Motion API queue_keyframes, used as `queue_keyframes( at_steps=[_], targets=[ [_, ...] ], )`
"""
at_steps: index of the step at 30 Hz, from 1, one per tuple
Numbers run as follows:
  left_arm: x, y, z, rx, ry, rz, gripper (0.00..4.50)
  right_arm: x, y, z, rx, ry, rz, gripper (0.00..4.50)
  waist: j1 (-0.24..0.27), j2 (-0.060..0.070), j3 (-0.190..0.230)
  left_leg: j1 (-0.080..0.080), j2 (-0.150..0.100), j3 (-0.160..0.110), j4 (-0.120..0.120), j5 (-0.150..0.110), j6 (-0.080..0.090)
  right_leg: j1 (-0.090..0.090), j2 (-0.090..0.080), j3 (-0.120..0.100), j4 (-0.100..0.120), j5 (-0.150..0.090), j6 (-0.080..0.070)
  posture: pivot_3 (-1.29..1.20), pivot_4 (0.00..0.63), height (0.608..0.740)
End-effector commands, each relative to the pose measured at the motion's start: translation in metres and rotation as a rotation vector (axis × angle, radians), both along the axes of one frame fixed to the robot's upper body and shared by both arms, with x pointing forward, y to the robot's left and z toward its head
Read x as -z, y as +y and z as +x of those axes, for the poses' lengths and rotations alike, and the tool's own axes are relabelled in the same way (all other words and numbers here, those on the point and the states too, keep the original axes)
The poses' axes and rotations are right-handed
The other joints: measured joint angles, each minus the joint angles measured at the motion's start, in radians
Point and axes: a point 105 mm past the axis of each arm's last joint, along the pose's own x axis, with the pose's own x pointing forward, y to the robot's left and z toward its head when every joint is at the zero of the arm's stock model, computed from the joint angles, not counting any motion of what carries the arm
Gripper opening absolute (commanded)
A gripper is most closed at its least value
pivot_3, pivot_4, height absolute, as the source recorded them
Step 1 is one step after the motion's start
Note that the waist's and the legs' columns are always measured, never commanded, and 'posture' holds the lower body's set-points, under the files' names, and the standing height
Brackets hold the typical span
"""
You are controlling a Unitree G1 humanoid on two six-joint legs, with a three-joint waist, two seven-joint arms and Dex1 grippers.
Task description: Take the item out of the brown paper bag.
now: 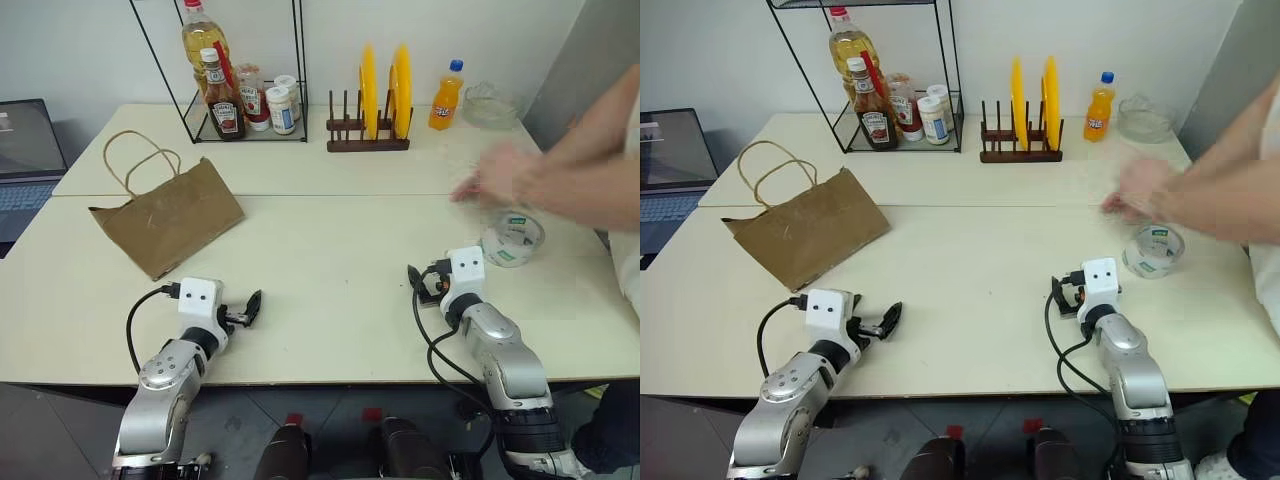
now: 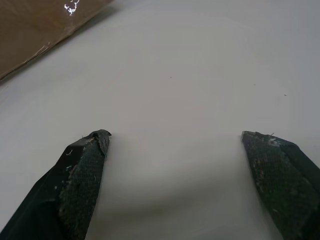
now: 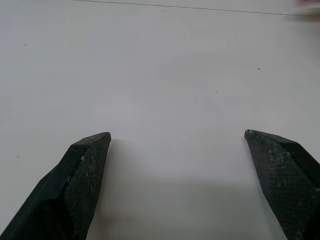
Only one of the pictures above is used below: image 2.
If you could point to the brown cardboard box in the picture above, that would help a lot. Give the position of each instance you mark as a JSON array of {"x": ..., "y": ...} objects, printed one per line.
[{"x": 32, "y": 30}]

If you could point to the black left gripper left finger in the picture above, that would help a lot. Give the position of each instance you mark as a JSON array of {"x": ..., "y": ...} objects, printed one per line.
[{"x": 70, "y": 190}]

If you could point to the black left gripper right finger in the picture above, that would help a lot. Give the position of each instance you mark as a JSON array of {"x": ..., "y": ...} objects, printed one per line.
[{"x": 282, "y": 185}]

